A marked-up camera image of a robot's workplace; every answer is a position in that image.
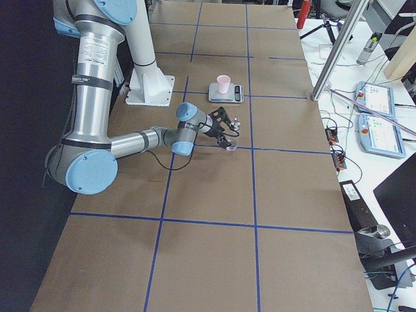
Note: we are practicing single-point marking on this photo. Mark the aluminium frame post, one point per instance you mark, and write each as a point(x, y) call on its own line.
point(352, 18)

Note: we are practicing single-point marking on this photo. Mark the blue teach pendant tablet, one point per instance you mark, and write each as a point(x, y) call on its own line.
point(376, 97)
point(380, 137)

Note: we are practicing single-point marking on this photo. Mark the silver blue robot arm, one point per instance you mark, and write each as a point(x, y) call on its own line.
point(85, 159)

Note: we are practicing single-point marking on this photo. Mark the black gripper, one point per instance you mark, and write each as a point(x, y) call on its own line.
point(214, 129)

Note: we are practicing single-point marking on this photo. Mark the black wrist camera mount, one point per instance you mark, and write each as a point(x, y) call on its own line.
point(220, 116)

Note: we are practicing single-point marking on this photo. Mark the wooden plank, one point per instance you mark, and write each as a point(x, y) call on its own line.
point(403, 60)

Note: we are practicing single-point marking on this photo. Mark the silver digital kitchen scale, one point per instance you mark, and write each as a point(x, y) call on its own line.
point(235, 94)

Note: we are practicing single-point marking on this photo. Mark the lower blue teach pendant tablet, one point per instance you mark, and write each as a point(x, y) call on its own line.
point(380, 137)

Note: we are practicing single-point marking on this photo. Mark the black box with white label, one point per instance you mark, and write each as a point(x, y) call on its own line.
point(359, 214)

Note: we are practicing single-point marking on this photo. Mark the upper blue teach pendant tablet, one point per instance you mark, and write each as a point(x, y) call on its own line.
point(376, 97)

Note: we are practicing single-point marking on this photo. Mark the clear glass sauce dispenser bottle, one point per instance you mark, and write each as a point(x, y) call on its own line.
point(233, 139)

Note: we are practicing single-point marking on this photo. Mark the clear water bottle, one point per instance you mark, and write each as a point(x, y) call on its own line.
point(369, 47)

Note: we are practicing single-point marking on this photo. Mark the black tripod rod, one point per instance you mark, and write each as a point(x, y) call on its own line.
point(326, 24)

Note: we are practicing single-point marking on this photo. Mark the red cylinder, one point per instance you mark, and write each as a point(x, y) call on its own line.
point(304, 11)

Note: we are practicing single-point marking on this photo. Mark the white camera pole with base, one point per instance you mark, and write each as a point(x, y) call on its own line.
point(148, 85)

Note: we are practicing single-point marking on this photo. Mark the black monitor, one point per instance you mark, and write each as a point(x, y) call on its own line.
point(396, 198)

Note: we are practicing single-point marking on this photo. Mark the pink plastic cup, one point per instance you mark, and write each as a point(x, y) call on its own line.
point(223, 82)

